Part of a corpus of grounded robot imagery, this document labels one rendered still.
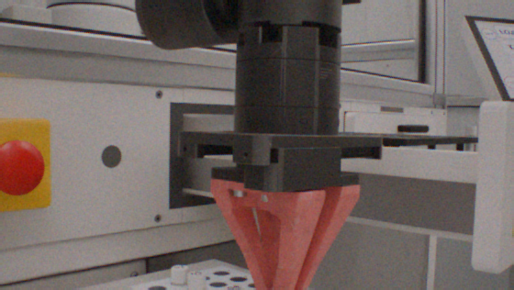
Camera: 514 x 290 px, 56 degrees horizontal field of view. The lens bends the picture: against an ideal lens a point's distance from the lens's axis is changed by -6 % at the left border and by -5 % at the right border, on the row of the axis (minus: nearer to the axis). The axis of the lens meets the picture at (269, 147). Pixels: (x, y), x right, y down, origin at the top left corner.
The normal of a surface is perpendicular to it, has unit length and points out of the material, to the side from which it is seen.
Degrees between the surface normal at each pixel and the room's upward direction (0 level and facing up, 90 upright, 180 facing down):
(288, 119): 90
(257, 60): 89
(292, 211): 110
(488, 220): 90
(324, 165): 90
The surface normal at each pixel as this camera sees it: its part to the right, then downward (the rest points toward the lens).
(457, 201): -0.68, 0.03
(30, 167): 0.77, 0.04
